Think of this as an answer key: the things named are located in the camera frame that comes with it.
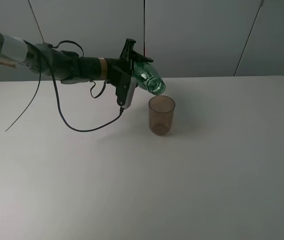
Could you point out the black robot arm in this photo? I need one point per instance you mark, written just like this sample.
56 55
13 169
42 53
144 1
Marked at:
70 68

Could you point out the green transparent water bottle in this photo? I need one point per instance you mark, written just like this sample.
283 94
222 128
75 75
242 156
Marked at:
148 78

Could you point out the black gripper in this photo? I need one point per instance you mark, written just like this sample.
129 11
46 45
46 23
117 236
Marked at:
119 70

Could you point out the pink translucent plastic cup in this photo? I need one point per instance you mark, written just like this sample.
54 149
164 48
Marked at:
161 113

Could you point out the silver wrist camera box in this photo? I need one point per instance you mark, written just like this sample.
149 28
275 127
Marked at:
130 93

